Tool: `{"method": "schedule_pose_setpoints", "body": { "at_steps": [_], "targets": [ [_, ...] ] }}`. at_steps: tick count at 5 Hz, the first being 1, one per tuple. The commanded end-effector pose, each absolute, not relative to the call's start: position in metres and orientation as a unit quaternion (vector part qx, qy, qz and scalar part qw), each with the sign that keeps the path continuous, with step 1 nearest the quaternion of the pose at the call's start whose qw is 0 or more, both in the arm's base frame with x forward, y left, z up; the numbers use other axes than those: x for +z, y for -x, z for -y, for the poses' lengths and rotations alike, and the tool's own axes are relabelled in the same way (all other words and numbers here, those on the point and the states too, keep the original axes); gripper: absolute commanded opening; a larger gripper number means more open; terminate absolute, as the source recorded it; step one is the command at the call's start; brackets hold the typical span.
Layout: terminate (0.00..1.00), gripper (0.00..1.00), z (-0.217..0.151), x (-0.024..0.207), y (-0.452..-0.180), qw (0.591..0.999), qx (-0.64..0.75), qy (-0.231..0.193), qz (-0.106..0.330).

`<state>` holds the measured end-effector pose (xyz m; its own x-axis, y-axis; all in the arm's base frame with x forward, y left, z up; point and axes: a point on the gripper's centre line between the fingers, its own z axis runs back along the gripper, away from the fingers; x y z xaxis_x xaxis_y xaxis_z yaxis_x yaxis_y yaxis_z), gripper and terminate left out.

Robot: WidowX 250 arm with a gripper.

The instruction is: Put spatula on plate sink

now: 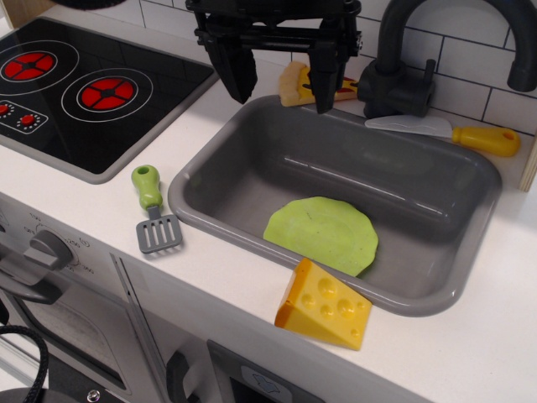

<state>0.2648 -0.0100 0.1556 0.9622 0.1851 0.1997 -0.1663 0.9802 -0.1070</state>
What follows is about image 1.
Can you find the black dishwasher handle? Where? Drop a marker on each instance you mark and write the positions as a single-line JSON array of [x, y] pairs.
[[176, 370]]

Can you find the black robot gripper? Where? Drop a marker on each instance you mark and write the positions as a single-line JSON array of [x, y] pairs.
[[327, 30]]

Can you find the black toy stove top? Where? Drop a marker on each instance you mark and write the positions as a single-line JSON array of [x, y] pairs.
[[86, 103]]

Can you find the dark grey toy faucet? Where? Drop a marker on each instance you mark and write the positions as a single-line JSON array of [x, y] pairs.
[[387, 89]]

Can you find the grey plastic sink basin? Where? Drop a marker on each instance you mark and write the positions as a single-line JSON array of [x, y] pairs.
[[428, 201]]

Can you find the grey oven knob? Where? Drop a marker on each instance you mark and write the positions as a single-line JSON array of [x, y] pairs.
[[48, 251]]

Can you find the toy oven door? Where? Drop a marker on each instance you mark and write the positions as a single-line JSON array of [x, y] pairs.
[[91, 326]]

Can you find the green handled grey spatula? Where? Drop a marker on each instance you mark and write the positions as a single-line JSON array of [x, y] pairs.
[[158, 232]]

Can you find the toy pizza slice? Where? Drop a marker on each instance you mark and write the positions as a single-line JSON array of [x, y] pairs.
[[295, 88]]

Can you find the yellow toy cheese wedge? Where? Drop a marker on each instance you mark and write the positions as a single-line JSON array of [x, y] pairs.
[[317, 305]]

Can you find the grey oven door handle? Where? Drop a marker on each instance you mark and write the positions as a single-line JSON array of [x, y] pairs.
[[25, 282]]

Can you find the yellow handled toy knife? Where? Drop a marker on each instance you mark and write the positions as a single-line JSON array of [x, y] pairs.
[[503, 142]]

